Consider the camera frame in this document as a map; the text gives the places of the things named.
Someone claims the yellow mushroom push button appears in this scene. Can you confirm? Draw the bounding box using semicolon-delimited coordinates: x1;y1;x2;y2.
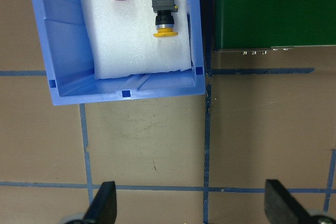
152;0;179;38

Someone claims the green conveyor belt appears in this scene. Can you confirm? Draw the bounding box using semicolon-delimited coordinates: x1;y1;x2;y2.
215;0;335;50

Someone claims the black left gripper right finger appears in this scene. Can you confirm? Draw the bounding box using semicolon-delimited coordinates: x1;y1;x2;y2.
264;179;315;224

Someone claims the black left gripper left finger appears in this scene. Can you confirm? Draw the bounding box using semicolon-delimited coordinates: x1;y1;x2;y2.
82;181;117;224

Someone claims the white foam pad left bin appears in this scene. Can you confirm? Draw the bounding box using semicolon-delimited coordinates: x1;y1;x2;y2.
81;0;192;79

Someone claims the blue plastic bin left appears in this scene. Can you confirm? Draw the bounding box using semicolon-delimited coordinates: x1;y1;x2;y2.
32;0;205;105

